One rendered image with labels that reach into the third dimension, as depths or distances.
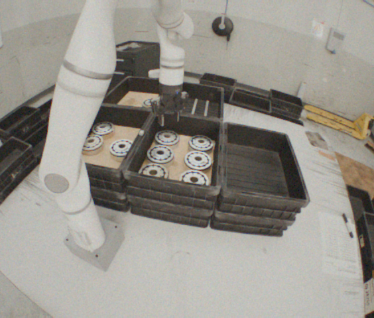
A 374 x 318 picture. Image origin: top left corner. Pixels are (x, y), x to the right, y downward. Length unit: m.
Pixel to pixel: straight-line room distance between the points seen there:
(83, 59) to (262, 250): 0.77
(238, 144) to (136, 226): 0.56
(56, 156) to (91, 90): 0.14
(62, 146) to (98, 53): 0.17
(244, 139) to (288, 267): 0.57
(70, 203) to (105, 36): 0.37
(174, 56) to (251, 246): 0.68
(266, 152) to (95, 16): 0.87
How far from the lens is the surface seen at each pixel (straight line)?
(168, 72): 0.64
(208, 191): 0.62
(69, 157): 0.41
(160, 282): 0.71
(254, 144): 0.98
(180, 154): 0.86
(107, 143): 0.94
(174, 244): 0.76
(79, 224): 0.57
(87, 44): 0.33
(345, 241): 1.07
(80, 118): 0.37
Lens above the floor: 1.38
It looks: 41 degrees down
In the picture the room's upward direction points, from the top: 7 degrees clockwise
